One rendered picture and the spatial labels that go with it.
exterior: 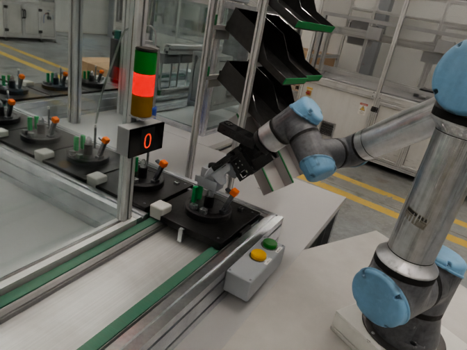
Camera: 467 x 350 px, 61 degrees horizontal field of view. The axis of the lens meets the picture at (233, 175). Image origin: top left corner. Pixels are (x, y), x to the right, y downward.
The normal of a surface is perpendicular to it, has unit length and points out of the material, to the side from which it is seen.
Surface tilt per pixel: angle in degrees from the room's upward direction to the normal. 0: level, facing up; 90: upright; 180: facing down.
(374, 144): 105
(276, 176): 45
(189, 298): 0
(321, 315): 0
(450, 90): 82
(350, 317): 1
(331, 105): 90
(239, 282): 90
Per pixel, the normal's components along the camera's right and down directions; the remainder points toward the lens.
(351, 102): -0.58, 0.22
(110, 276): 0.17, -0.91
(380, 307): -0.82, 0.21
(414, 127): -0.68, 0.42
